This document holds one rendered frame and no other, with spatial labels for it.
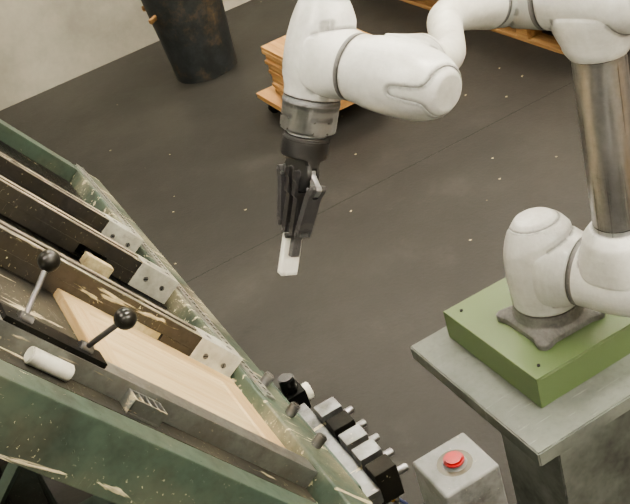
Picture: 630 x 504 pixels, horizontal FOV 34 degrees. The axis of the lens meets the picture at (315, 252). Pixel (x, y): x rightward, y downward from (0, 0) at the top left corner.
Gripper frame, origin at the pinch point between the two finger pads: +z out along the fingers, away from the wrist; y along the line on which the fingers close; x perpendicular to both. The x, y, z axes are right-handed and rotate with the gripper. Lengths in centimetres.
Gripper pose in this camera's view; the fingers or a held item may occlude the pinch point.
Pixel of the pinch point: (289, 254)
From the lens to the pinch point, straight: 166.0
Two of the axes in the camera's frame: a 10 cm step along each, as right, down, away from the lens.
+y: 4.6, 3.6, -8.1
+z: -1.4, 9.3, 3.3
